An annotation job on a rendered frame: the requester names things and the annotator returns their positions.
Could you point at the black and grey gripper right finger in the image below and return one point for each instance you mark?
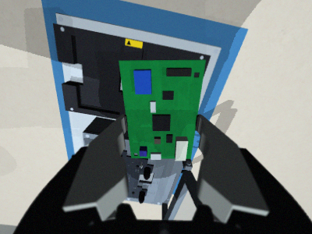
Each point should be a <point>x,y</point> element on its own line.
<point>240,191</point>

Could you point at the green circuit board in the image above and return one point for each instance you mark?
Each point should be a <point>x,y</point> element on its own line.
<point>161,99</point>

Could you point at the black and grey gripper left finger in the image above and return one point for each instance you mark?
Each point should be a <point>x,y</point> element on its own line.
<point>86,190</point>

